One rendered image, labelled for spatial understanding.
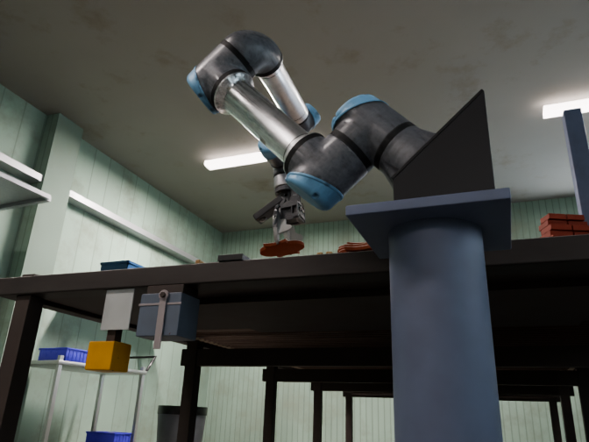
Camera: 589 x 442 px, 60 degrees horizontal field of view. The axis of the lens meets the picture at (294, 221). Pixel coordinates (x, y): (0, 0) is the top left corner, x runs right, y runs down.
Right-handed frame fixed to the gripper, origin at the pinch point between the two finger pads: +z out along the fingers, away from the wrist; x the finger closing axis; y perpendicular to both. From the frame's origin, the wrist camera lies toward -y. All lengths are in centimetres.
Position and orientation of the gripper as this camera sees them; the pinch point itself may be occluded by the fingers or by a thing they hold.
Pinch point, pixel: (281, 248)
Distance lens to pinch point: 162.2
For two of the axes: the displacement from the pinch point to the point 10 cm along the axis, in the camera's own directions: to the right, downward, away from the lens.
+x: 3.5, 3.5, 8.7
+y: 9.3, -1.8, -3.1
